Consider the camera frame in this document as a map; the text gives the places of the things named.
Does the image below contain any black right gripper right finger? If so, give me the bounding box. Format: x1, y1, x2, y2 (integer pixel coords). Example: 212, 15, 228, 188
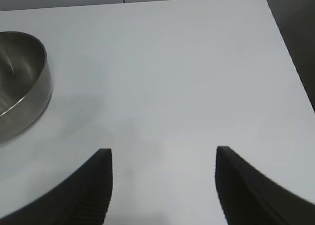
214, 146, 315, 225

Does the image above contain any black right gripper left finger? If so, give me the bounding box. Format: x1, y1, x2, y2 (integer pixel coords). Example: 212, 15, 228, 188
0, 148, 114, 225

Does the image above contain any stainless steel mixing bowl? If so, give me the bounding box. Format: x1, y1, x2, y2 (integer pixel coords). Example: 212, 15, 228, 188
0, 31, 53, 144

